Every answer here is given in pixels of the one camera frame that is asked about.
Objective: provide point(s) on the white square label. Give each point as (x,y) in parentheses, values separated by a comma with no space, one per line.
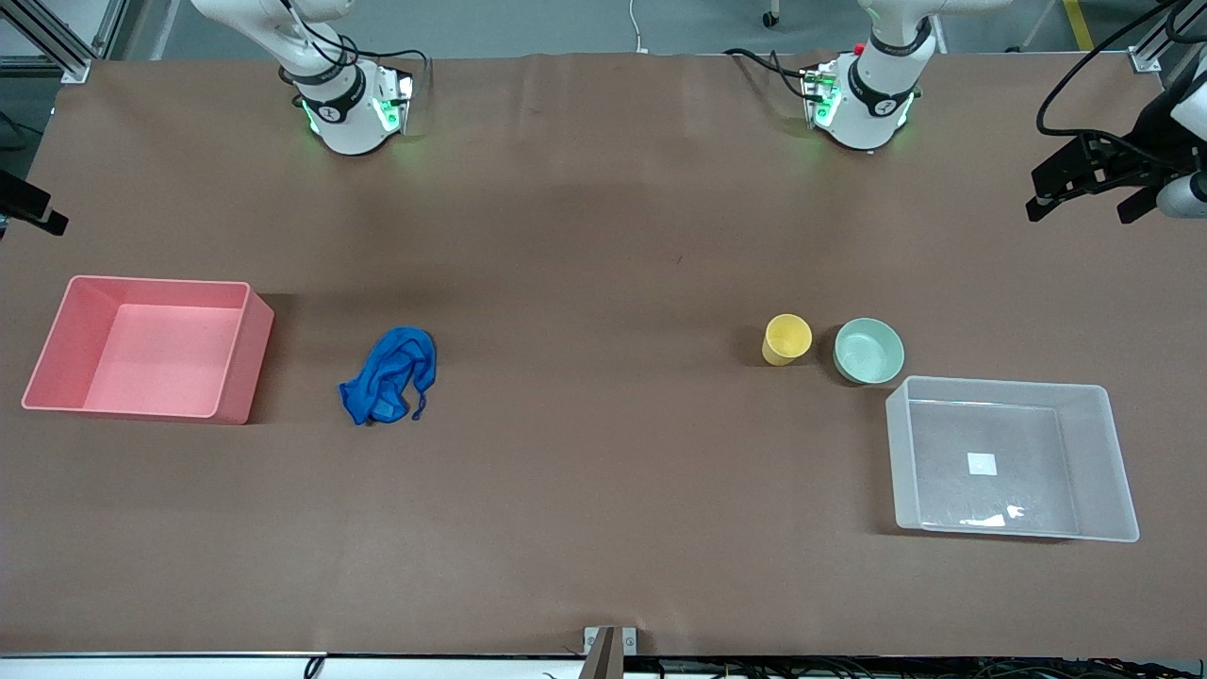
(982,464)

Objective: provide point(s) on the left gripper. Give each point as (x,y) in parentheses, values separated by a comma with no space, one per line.
(1137,149)

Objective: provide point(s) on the yellow plastic cup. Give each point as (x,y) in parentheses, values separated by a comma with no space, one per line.
(785,341)

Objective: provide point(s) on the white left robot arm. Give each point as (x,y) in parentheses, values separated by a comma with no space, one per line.
(863,118)

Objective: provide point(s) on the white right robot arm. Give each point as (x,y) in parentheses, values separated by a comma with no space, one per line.
(344,123)

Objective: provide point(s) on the aluminium frame profile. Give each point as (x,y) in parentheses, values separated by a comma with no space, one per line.
(57,42)
(1155,47)

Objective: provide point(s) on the mint green bowl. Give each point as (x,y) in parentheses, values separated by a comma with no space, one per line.
(869,351)

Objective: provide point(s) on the pink plastic bin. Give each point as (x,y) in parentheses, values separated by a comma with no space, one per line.
(156,358)

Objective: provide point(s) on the brown table cover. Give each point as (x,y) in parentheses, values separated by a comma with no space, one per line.
(603,283)

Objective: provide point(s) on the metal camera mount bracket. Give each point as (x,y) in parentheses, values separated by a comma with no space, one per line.
(610,651)

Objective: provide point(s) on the blue cloth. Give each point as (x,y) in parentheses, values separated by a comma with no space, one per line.
(391,372)

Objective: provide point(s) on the clear plastic bin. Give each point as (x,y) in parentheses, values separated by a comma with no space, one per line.
(1094,453)

